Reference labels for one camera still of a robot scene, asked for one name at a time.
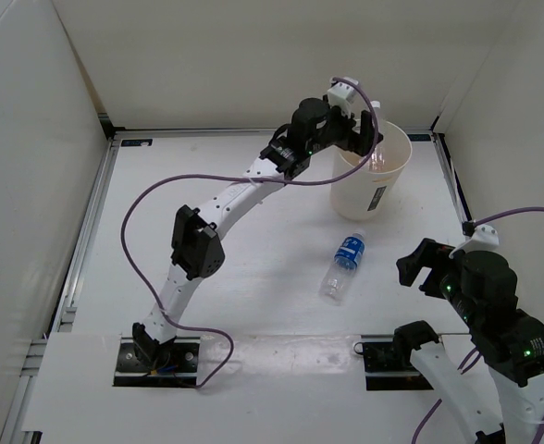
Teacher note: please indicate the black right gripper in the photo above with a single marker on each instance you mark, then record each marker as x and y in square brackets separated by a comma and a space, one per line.
[426, 254]

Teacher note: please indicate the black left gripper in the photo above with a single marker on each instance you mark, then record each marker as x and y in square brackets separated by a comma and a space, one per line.
[362, 143]

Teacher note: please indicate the clear plastic bottle white cap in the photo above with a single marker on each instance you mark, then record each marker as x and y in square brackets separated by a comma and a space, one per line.
[377, 160]

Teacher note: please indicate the blue label water bottle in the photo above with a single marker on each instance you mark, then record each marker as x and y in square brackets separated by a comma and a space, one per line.
[345, 262]

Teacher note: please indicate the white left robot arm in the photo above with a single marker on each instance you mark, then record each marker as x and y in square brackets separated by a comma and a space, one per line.
[197, 251]

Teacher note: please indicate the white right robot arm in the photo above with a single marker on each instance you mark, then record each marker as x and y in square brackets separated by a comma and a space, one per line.
[480, 286]

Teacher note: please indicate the cream plastic bin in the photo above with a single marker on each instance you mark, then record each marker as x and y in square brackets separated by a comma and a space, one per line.
[360, 196]

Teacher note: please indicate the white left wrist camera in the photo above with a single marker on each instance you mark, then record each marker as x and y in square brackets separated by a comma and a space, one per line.
[342, 94]

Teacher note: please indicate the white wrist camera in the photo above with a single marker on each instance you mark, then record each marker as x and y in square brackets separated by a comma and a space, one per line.
[477, 238]
[342, 94]

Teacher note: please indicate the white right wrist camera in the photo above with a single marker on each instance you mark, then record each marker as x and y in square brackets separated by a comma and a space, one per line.
[477, 238]

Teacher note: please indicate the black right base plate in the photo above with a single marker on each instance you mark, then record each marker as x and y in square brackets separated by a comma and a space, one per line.
[384, 370]

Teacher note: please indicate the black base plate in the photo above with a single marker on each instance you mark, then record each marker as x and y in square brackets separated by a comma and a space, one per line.
[384, 370]
[174, 368]

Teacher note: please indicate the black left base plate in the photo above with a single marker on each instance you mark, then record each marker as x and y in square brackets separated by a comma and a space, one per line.
[174, 368]

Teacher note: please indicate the aluminium table edge rail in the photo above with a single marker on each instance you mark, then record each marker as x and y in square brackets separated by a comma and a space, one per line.
[67, 303]

